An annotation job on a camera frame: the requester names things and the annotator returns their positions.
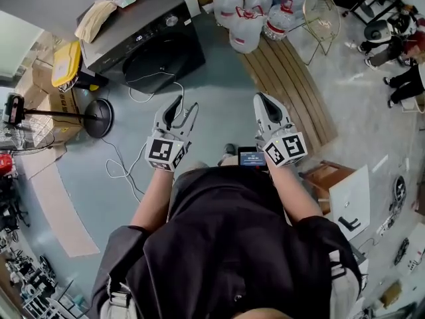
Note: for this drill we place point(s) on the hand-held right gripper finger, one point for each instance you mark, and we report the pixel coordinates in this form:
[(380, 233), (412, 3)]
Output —
[(259, 115), (279, 116)]

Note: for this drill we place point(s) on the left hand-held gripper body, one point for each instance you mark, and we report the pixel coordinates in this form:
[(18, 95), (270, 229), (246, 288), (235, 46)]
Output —
[(162, 153)]

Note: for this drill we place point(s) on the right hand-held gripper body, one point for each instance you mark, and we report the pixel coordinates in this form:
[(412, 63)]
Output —
[(287, 148)]

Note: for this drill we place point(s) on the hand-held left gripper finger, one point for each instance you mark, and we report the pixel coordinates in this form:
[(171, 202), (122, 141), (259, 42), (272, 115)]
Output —
[(161, 120), (189, 125)]

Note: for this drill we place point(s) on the black washing machine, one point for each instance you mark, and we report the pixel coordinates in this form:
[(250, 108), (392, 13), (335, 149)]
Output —
[(156, 68)]

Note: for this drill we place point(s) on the person's left forearm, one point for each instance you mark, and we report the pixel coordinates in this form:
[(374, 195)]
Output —
[(151, 204)]

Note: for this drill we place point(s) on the person's right forearm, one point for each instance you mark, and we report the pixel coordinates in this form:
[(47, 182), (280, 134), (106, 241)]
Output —
[(295, 194)]

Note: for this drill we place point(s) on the brown wooden plank platform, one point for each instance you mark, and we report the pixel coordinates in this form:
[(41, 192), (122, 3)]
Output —
[(292, 88)]

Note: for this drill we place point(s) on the small black screen device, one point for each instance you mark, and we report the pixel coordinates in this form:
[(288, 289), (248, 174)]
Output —
[(252, 158)]

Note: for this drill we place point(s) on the person's right grey shoe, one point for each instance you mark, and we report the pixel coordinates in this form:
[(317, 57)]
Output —
[(229, 149)]

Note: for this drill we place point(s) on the black standing fan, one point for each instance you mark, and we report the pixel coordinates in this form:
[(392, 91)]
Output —
[(98, 118)]

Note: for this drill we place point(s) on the white wooden cabinet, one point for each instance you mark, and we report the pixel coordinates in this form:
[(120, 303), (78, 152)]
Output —
[(350, 194)]

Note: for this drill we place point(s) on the large clear water jug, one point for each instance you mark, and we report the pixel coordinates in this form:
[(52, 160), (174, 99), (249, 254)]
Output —
[(259, 0), (245, 32), (227, 2)]

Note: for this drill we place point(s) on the ribbed clear water bottle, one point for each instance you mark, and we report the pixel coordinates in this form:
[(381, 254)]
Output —
[(280, 22)]

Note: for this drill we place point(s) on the printed cardboard box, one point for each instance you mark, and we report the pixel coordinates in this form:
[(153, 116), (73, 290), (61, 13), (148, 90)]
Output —
[(63, 111)]

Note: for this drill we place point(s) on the black bin with yellow lid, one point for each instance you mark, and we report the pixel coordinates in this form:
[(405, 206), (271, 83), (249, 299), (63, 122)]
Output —
[(66, 63)]

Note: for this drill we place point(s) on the person's black shirt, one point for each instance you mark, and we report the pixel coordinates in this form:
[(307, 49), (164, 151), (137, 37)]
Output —
[(232, 244)]

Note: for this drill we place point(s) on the flat cardboard floor sheet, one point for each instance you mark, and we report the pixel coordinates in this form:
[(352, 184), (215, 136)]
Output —
[(63, 211)]

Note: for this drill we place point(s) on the beige folded cloth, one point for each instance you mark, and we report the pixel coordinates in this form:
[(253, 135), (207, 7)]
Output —
[(94, 20)]

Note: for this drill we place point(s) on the black spoked wheel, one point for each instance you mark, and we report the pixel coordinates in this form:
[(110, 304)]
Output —
[(400, 191)]

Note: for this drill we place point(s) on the black office chair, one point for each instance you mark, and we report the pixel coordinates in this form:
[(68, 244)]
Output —
[(11, 208)]

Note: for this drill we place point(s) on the cluttered workbench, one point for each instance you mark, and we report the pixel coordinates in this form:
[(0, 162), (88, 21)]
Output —
[(30, 287)]

